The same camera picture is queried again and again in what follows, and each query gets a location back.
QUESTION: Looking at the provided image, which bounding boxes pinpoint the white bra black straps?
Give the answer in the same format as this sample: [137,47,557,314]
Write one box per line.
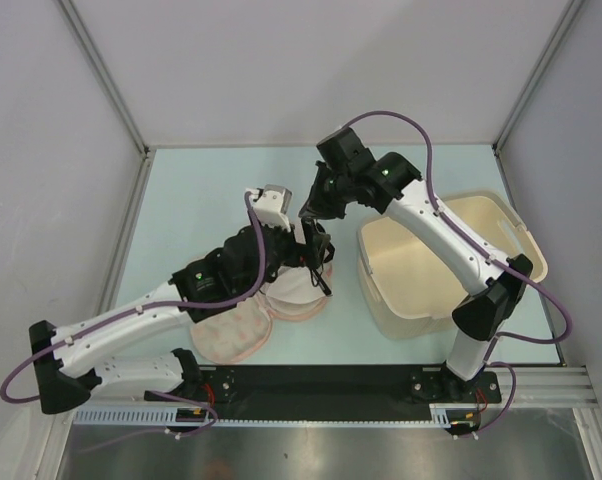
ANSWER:
[260,224,336,311]

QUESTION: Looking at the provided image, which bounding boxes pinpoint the pink floral laundry bag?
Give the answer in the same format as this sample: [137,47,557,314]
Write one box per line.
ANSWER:
[185,224,336,365]

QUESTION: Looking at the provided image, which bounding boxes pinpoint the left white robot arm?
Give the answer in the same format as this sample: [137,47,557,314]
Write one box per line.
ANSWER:
[28,220,334,415]

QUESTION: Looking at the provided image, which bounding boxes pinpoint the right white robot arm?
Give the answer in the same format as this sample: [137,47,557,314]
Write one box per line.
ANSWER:
[299,127,533,401]

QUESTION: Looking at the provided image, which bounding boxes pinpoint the cream plastic laundry basket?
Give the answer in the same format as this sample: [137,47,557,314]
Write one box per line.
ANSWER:
[357,190,548,340]

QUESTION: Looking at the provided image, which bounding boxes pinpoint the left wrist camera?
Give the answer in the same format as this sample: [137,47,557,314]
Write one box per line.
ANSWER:
[248,184,292,232]

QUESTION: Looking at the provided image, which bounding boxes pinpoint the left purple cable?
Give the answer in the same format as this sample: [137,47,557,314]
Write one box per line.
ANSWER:
[0,186,282,446]

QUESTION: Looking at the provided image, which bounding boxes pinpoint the purple cable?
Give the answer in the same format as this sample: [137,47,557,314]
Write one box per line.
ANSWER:
[342,110,577,441]
[0,186,282,446]

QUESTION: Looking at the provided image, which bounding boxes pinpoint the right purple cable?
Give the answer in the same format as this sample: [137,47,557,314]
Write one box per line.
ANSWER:
[342,110,577,441]

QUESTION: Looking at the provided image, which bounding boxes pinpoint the aluminium frame rail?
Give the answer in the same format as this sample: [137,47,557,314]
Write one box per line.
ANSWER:
[512,367,598,409]

